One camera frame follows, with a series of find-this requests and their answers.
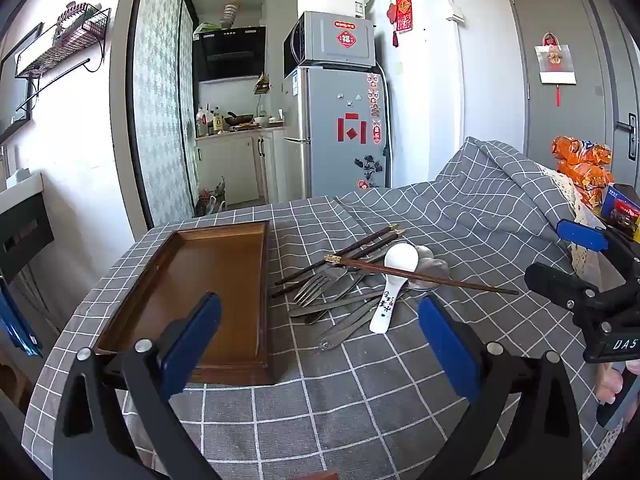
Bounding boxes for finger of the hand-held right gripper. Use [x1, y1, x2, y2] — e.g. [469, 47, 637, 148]
[524, 262, 608, 321]
[556, 219, 640, 281]

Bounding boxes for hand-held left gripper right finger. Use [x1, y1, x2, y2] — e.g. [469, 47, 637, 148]
[417, 296, 583, 480]

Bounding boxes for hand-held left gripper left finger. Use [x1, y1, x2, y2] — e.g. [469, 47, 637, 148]
[52, 291, 223, 480]

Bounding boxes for brown wooden tray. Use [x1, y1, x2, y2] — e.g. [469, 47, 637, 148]
[94, 220, 277, 387]

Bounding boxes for dark wooden chopstick gold cap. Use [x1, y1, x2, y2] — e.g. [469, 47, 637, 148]
[324, 254, 520, 295]
[270, 230, 406, 299]
[273, 224, 401, 287]

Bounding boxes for metal cake server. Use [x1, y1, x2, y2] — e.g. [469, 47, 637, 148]
[319, 257, 452, 352]

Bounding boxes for white ceramic spoon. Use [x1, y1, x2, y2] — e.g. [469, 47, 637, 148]
[369, 242, 420, 334]

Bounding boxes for metal fork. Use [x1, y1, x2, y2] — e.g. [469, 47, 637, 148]
[315, 264, 383, 302]
[293, 272, 351, 307]

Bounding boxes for person's right hand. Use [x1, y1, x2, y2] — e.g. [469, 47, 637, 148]
[596, 359, 640, 406]

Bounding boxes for white lace cloth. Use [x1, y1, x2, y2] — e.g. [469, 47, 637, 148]
[541, 166, 602, 277]

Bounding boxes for blue printed box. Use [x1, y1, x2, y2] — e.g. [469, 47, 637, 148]
[599, 183, 640, 239]

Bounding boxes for orange snack packets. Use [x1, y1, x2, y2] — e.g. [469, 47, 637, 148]
[551, 135, 615, 209]

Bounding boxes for grey door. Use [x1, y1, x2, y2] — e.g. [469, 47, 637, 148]
[499, 0, 640, 183]

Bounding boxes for grey checked tablecloth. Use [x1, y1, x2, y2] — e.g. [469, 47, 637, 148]
[22, 137, 637, 480]

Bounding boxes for bags on kitchen floor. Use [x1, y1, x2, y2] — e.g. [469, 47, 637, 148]
[196, 176, 229, 217]

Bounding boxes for white kitchen cabinet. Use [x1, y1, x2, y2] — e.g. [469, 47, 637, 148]
[195, 129, 287, 207]

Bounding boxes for white and black side cabinet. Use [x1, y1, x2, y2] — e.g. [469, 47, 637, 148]
[0, 172, 56, 286]

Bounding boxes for silver refrigerator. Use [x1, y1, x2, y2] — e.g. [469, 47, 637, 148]
[281, 62, 392, 205]

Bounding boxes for bottles on kitchen counter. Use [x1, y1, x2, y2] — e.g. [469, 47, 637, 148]
[195, 105, 226, 137]

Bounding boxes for patterned sliding glass door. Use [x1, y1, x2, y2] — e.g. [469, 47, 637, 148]
[126, 0, 202, 229]

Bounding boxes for red hanging ornament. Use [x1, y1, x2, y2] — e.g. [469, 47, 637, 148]
[387, 0, 415, 49]

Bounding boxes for black range hood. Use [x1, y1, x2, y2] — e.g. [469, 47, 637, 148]
[192, 26, 267, 84]

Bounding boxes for silver microwave oven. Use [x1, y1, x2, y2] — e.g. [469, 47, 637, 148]
[283, 11, 376, 79]

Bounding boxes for white rice cooker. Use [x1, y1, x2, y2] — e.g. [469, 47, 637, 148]
[297, 0, 351, 20]

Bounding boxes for black door handle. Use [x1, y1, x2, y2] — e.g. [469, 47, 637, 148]
[615, 113, 640, 162]

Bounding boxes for framed wall mirror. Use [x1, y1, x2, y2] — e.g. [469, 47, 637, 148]
[0, 22, 45, 135]

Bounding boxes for black wire wall rack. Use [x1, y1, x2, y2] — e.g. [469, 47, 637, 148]
[14, 2, 112, 112]

